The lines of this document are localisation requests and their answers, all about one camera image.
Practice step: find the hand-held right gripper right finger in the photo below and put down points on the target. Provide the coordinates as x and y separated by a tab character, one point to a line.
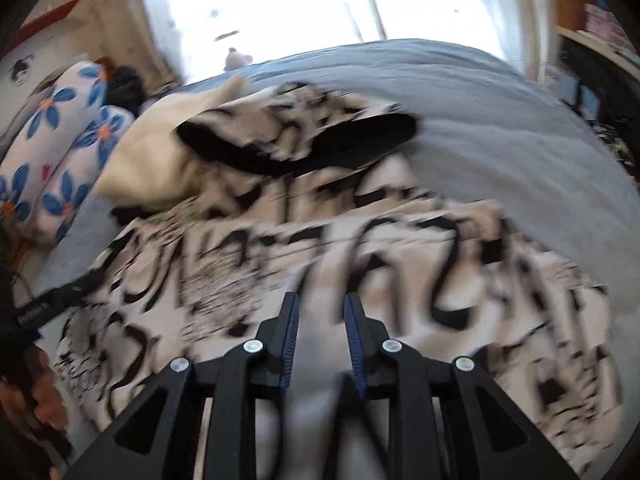
355	347

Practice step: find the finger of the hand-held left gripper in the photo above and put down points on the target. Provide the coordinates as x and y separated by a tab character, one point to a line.
70	290

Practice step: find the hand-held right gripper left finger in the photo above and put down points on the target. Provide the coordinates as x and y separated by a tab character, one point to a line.
289	342

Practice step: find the black and white printed jacket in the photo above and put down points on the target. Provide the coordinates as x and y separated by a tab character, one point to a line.
400	240

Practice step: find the person's left hand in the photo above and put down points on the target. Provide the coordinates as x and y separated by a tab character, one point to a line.
47	390

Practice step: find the blue floral pillow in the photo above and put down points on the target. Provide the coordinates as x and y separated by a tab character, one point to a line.
85	170
45	115

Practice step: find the cream folded garment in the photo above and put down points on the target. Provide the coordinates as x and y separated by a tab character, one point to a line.
150	160

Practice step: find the grey-blue bed blanket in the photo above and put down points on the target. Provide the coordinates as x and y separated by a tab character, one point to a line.
475	110

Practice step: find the small plush toy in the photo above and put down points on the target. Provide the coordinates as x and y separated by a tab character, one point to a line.
237	60

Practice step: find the black white patterned cloth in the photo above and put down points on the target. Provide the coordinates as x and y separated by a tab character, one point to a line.
617	147

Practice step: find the white sheer curtain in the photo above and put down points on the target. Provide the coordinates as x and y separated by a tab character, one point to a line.
520	10

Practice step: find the stack of pink boxes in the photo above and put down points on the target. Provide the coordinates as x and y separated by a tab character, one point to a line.
605	22

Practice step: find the red wall board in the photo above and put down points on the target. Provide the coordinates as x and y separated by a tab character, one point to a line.
45	20

